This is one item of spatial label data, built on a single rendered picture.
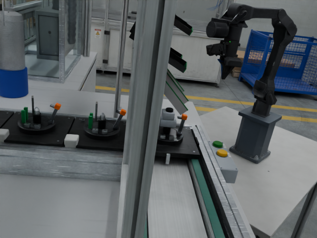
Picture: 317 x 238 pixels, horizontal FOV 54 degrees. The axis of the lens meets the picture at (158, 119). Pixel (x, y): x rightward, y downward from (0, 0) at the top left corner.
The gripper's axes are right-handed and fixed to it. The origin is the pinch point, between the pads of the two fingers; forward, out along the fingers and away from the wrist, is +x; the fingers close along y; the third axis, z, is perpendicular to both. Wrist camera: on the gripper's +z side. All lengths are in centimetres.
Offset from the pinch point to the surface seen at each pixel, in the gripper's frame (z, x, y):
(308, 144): -61, 40, -22
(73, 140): 54, 27, 17
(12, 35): 96, 6, -49
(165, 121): 21.1, 20.3, 7.2
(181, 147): 14.2, 28.4, 12.5
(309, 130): -210, 126, -239
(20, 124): 75, 26, 9
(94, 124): 48, 26, 3
